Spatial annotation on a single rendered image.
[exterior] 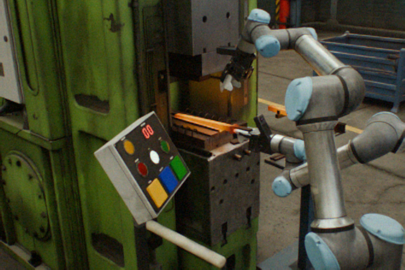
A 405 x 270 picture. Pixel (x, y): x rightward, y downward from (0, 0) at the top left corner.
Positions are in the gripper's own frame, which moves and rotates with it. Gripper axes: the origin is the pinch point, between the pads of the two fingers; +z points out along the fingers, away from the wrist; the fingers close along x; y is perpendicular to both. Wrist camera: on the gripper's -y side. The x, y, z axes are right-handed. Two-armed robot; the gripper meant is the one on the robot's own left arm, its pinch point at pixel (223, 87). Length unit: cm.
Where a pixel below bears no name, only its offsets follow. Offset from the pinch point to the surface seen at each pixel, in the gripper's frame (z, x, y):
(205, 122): 31.1, 13.0, -9.1
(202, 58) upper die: -2.3, 2.5, -16.3
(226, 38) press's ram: -7.9, 18.4, -19.2
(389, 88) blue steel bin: 124, 383, -23
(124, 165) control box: 7, -57, 11
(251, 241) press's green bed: 85, 30, 35
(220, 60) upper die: 0.2, 14.1, -15.0
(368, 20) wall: 223, 846, -232
